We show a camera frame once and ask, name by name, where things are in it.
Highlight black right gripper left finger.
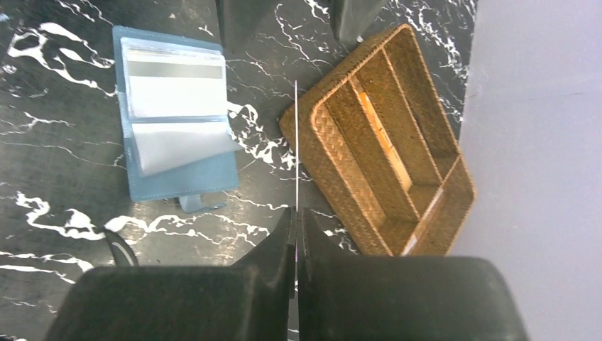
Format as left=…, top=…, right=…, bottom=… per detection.
left=45, top=208, right=295, bottom=340

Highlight silver cards in tray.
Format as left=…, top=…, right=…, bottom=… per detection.
left=401, top=188, right=444, bottom=256

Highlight light blue card holder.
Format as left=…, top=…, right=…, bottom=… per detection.
left=112, top=26, right=240, bottom=213

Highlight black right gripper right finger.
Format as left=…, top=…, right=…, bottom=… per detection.
left=297, top=209, right=528, bottom=340

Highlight orange cards in tray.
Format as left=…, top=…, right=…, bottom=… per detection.
left=359, top=90, right=412, bottom=191

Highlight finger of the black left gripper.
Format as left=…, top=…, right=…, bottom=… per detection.
left=215, top=0, right=278, bottom=53
left=329, top=0, right=386, bottom=43

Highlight woven brown divided tray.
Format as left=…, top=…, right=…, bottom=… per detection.
left=279, top=24, right=476, bottom=256

